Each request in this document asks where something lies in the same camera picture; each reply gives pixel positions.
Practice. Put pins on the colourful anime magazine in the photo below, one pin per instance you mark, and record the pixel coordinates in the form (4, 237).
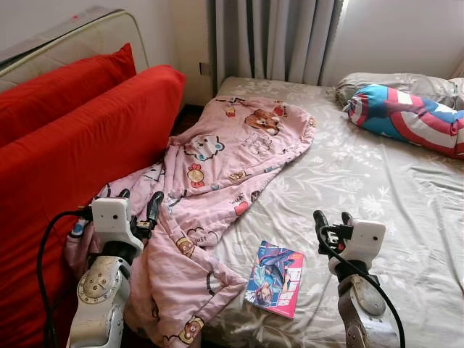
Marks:
(275, 279)

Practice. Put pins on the pink cartoon print blanket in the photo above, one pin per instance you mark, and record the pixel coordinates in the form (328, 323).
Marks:
(217, 167)

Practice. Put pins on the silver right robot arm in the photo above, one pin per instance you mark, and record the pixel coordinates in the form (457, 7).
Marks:
(362, 308)

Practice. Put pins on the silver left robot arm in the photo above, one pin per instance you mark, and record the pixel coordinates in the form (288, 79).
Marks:
(98, 304)

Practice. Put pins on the beige floral bed sheet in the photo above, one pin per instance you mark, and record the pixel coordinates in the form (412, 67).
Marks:
(377, 196)

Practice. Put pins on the large red cushion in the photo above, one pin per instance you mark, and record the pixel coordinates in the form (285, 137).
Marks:
(65, 174)

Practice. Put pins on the red white blue striped bolster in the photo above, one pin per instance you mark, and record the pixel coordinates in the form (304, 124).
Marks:
(406, 119)

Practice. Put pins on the small red cushion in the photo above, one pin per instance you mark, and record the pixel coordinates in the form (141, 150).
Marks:
(51, 101)

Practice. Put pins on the beige bolster with tied end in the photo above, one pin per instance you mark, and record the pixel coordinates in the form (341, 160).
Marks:
(406, 83)

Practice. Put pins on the beige upright mattress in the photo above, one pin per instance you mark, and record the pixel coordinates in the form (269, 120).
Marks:
(72, 43)

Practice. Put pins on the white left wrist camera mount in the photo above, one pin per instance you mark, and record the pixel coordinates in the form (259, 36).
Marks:
(112, 217)

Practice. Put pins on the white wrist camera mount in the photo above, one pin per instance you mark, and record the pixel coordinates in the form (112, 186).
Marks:
(112, 217)
(367, 239)

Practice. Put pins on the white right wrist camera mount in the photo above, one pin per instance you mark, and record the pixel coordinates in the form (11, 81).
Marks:
(367, 239)

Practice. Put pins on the wall socket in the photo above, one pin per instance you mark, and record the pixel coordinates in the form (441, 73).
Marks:
(205, 69)

